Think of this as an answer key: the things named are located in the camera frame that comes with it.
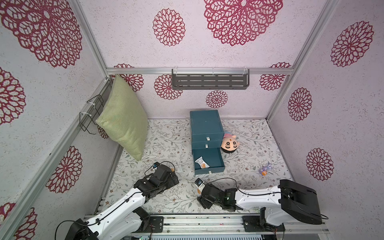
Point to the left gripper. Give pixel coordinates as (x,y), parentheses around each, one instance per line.
(171,182)

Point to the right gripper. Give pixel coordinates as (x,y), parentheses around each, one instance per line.
(208,197)

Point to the teal drawer cabinet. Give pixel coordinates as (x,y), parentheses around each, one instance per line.
(206,138)

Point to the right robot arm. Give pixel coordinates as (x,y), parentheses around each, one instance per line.
(279,204)

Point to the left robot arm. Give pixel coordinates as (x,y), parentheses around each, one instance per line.
(126,215)

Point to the cartoon face plush toy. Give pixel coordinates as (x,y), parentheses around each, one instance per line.
(229,143)

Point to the small purple toy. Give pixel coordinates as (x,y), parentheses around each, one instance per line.
(263,171)

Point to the green pillow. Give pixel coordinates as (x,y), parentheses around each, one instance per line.
(124,119)

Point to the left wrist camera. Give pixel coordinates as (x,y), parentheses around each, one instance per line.
(156,165)

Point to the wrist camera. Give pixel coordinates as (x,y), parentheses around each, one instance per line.
(200,185)
(156,165)

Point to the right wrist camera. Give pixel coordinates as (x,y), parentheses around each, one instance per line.
(200,185)

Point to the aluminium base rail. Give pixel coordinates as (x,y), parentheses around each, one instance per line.
(210,225)

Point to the grey wall shelf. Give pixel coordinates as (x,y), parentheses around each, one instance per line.
(189,81)

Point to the black wire rack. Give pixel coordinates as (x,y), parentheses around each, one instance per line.
(87,118)

